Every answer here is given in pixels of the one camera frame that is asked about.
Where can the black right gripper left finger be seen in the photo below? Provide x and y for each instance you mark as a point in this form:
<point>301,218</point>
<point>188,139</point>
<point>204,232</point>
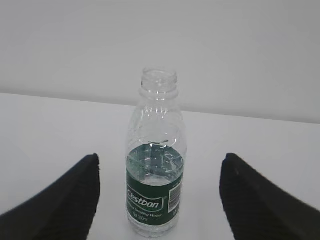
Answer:
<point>65,210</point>

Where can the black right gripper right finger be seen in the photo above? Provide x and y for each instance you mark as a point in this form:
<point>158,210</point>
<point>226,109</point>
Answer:
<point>257,209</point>

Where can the clear water bottle green label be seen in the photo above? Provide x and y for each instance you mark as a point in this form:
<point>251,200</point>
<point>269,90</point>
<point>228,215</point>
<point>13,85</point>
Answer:
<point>156,149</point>

